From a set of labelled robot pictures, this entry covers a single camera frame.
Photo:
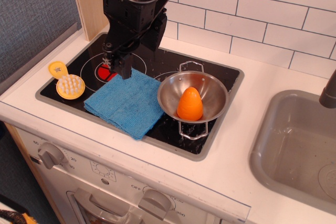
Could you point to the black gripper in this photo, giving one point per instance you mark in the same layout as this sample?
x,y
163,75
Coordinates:
x,y
131,24

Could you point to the orange plastic toy orange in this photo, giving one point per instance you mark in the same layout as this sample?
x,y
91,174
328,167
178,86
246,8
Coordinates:
x,y
190,106

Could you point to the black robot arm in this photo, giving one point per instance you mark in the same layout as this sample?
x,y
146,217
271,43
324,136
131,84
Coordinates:
x,y
131,23

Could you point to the blue folded cloth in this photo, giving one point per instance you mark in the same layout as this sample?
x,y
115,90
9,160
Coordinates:
x,y
130,105

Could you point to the yellow scrub brush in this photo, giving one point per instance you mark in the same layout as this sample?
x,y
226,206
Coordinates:
x,y
68,86

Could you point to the grey left timer knob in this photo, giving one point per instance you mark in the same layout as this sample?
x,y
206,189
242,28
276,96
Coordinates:
x,y
50,155

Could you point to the grey right oven knob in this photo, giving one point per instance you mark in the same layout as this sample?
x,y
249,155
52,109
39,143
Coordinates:
x,y
155,203

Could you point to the orange object at bottom left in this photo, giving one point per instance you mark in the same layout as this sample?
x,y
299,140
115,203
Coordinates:
x,y
14,217

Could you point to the grey sink basin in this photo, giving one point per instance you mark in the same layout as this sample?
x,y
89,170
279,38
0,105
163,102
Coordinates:
x,y
294,150

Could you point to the grey faucet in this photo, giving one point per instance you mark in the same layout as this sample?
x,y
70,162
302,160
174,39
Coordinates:
x,y
327,97

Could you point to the steel bowl with handles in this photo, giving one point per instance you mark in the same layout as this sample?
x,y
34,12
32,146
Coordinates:
x,y
213,93

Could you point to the grey oven door handle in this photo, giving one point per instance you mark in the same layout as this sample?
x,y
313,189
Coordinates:
x,y
104,208

